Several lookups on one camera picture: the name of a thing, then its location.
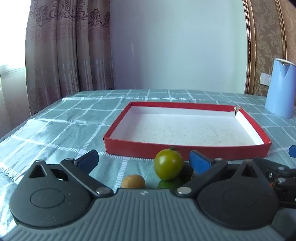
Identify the green plaid tablecloth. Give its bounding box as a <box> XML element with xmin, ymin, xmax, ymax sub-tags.
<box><xmin>1</xmin><ymin>89</ymin><xmax>295</xmax><ymax>235</ymax></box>

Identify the gold framed padded headboard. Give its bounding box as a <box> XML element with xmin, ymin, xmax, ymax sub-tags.
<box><xmin>243</xmin><ymin>0</ymin><xmax>295</xmax><ymax>96</ymax></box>

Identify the brown longan fruit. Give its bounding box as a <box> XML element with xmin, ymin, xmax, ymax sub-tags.
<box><xmin>121</xmin><ymin>174</ymin><xmax>145</xmax><ymax>189</ymax></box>

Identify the large green tomato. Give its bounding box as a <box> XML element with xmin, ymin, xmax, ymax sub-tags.
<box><xmin>154</xmin><ymin>147</ymin><xmax>184</xmax><ymax>180</ymax></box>

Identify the blue electric kettle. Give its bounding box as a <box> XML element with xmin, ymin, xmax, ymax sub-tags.
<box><xmin>265</xmin><ymin>58</ymin><xmax>296</xmax><ymax>119</ymax></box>

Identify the white wall switch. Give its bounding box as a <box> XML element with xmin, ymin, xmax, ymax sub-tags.
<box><xmin>259</xmin><ymin>73</ymin><xmax>271</xmax><ymax>86</ymax></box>

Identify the brown patterned curtain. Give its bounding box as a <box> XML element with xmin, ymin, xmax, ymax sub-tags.
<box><xmin>25</xmin><ymin>0</ymin><xmax>114</xmax><ymax>114</ymax></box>

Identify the red shallow cardboard box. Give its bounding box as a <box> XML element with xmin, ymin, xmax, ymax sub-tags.
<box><xmin>103</xmin><ymin>101</ymin><xmax>272</xmax><ymax>161</ymax></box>

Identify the green cucumber piece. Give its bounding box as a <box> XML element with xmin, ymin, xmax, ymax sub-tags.
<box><xmin>157</xmin><ymin>180</ymin><xmax>183</xmax><ymax>190</ymax></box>

